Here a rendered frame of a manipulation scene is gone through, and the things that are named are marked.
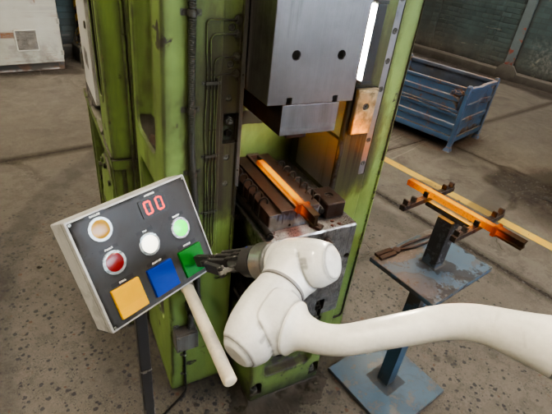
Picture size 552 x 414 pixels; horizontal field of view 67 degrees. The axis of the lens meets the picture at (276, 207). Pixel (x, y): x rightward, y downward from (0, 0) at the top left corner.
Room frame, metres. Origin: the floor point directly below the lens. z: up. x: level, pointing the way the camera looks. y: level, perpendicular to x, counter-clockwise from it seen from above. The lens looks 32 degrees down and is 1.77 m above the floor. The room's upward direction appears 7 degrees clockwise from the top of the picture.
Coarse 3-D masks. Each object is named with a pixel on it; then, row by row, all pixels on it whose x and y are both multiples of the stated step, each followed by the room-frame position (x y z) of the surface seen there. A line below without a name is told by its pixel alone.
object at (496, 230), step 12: (408, 180) 1.46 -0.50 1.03; (432, 192) 1.38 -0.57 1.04; (444, 204) 1.33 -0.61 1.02; (456, 204) 1.32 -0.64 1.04; (468, 216) 1.26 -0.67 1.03; (480, 216) 1.25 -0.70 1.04; (492, 228) 1.19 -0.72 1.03; (504, 228) 1.19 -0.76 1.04; (504, 240) 1.16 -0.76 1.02; (516, 240) 1.13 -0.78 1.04
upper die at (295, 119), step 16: (256, 112) 1.31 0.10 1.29; (272, 112) 1.22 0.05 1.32; (288, 112) 1.19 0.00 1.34; (304, 112) 1.21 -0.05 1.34; (320, 112) 1.24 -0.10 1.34; (336, 112) 1.27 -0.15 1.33; (272, 128) 1.21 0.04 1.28; (288, 128) 1.19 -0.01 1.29; (304, 128) 1.22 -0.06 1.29; (320, 128) 1.25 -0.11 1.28
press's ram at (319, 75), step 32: (256, 0) 1.25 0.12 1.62; (288, 0) 1.17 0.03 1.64; (320, 0) 1.21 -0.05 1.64; (352, 0) 1.27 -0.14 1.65; (256, 32) 1.24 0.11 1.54; (288, 32) 1.17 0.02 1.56; (320, 32) 1.22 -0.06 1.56; (352, 32) 1.28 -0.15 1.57; (256, 64) 1.22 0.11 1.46; (288, 64) 1.18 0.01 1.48; (320, 64) 1.23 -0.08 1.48; (352, 64) 1.29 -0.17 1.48; (256, 96) 1.21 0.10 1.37; (288, 96) 1.18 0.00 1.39; (320, 96) 1.24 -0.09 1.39; (352, 96) 1.30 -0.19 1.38
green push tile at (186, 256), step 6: (192, 246) 0.89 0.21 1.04; (198, 246) 0.90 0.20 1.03; (180, 252) 0.86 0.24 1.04; (186, 252) 0.87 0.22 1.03; (192, 252) 0.88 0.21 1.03; (198, 252) 0.89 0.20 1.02; (180, 258) 0.85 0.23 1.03; (186, 258) 0.86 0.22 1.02; (192, 258) 0.87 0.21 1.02; (186, 264) 0.85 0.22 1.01; (192, 264) 0.86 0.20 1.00; (186, 270) 0.84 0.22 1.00; (192, 270) 0.85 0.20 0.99; (198, 270) 0.86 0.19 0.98; (186, 276) 0.84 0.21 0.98
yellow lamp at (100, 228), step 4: (96, 220) 0.77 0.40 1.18; (100, 220) 0.77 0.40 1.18; (104, 220) 0.78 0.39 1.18; (92, 224) 0.75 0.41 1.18; (96, 224) 0.76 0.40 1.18; (100, 224) 0.77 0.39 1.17; (104, 224) 0.77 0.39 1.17; (108, 224) 0.78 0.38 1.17; (92, 228) 0.75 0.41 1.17; (96, 228) 0.75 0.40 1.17; (100, 228) 0.76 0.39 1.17; (104, 228) 0.77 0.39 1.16; (108, 228) 0.77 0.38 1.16; (92, 232) 0.74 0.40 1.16; (96, 232) 0.75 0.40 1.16; (100, 232) 0.75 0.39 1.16; (104, 232) 0.76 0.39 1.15; (108, 232) 0.77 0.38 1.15; (96, 236) 0.74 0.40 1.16; (100, 236) 0.75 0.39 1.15; (104, 236) 0.76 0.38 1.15
